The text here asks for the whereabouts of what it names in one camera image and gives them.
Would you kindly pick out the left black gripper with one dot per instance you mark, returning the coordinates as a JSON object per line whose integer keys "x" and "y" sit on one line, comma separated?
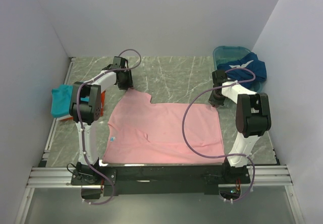
{"x": 129, "y": 84}

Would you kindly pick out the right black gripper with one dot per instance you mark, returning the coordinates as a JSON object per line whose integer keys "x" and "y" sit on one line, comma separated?
{"x": 214, "y": 102}

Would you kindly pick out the pink t shirt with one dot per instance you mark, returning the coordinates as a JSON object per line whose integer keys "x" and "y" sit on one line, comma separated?
{"x": 142, "y": 132}

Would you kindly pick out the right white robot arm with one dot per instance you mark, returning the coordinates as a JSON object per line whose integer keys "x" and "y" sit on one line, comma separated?
{"x": 253, "y": 117}

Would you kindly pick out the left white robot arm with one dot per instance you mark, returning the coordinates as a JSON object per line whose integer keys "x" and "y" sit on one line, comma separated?
{"x": 85, "y": 105}

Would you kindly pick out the orange folded t shirt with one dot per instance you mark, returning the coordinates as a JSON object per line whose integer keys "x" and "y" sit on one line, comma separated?
{"x": 68, "y": 117}

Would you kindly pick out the teal plastic bin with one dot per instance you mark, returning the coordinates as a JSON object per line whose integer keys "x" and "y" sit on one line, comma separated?
{"x": 223, "y": 54}

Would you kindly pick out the navy blue t shirt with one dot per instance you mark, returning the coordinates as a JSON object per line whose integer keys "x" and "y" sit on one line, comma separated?
{"x": 250, "y": 62}

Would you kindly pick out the teal folded t shirt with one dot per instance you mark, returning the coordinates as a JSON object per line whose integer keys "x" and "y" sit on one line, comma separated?
{"x": 61, "y": 98}

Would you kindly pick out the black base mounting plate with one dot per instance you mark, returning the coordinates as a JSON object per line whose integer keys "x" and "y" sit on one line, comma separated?
{"x": 167, "y": 179}

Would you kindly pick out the aluminium rail frame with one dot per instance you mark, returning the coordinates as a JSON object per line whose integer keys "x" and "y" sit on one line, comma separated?
{"x": 49, "y": 197}

